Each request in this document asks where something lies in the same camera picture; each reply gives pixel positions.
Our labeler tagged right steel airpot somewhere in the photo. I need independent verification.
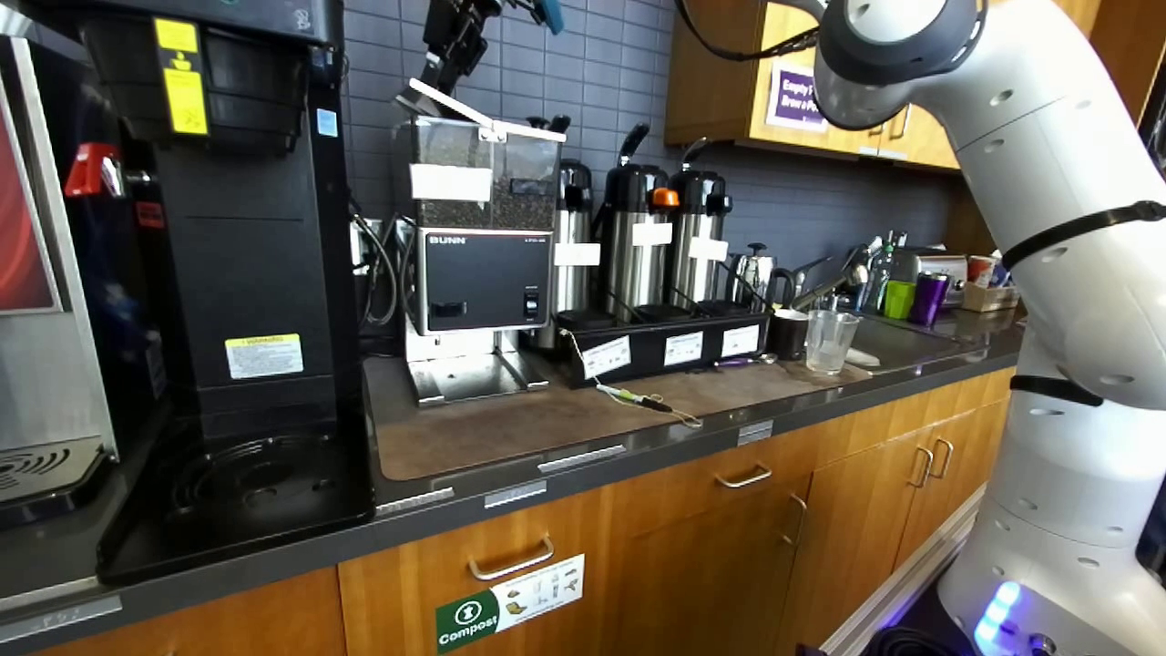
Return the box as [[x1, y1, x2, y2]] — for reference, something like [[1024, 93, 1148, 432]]
[[672, 135, 734, 311]]

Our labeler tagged middle steel airpot orange tab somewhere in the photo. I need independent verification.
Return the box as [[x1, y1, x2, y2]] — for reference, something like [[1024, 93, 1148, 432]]
[[601, 125, 678, 322]]

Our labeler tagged purple empty pot sign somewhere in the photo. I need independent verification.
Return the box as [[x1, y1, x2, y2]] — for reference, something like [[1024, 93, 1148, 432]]
[[767, 70, 823, 132]]

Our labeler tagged silver cabinet handle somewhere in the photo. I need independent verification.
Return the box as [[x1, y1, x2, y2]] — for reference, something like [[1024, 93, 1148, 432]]
[[714, 464, 774, 493]]

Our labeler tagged black coffee brewer machine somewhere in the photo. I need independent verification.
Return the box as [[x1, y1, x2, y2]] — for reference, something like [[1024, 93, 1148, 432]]
[[43, 0, 372, 582]]

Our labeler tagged white hopper lid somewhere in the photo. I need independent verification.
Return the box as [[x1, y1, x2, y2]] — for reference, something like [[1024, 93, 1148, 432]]
[[410, 76, 498, 128]]

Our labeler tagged steel coffee bean grinder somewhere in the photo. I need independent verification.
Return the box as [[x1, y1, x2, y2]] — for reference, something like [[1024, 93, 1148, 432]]
[[400, 116, 561, 403]]

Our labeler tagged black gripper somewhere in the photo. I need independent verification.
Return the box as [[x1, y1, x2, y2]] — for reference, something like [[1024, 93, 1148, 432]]
[[420, 0, 498, 92]]

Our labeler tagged black mug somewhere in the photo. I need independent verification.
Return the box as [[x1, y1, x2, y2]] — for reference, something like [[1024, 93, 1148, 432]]
[[769, 311, 808, 359]]

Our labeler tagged black airpot rack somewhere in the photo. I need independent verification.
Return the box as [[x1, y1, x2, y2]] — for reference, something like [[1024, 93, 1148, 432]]
[[550, 305, 762, 385]]

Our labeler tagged left steel airpot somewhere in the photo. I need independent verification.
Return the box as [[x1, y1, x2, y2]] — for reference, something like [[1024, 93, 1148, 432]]
[[555, 161, 601, 313]]

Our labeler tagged steel glass coffee carafe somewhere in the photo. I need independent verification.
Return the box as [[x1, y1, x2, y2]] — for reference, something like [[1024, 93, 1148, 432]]
[[730, 244, 778, 303]]

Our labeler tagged black pen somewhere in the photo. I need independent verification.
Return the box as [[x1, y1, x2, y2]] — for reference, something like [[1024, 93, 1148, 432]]
[[594, 382, 674, 412]]

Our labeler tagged green compost label sticker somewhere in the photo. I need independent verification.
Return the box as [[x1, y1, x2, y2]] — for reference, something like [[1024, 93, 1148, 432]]
[[434, 554, 586, 652]]

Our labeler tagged silver drawer handle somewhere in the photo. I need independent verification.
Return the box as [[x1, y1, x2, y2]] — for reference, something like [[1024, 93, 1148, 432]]
[[468, 537, 555, 582]]

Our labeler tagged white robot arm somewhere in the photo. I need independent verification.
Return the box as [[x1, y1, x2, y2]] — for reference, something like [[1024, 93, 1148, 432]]
[[779, 0, 1166, 656]]

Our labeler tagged clear plastic cup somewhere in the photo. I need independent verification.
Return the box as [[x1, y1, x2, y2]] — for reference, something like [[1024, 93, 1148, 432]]
[[807, 311, 859, 374]]

